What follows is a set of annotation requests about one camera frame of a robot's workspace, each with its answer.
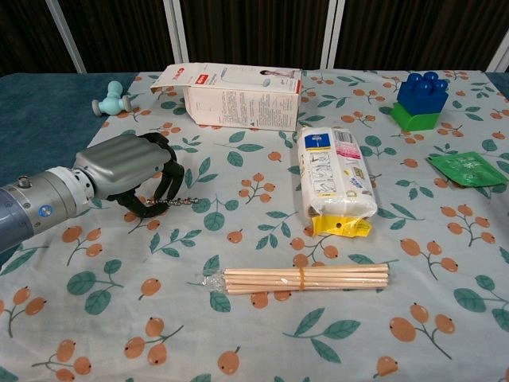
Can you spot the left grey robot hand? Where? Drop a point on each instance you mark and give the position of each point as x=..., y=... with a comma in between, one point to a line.
x=119, y=159

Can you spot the small metal ball chain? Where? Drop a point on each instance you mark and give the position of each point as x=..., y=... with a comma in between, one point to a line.
x=181, y=201

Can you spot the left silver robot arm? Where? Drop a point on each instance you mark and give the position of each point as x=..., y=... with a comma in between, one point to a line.
x=36, y=207

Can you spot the light blue massage roller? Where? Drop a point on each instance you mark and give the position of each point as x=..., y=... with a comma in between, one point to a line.
x=111, y=101

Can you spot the white red cardboard box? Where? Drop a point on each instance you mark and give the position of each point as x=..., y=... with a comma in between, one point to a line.
x=246, y=101

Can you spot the floral printed tablecloth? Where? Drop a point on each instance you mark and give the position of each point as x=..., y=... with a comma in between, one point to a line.
x=254, y=258

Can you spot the bundle of wooden sticks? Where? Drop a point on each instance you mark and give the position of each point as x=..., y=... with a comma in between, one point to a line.
x=306, y=279

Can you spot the green toy building block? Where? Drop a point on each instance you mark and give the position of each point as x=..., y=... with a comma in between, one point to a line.
x=413, y=119

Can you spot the blue toy building block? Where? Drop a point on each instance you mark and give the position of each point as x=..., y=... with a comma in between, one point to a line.
x=423, y=95

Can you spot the green foil sachet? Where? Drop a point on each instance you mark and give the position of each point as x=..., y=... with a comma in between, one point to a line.
x=465, y=169

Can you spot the white folding screen frame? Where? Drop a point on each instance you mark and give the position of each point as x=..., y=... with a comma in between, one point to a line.
x=179, y=32

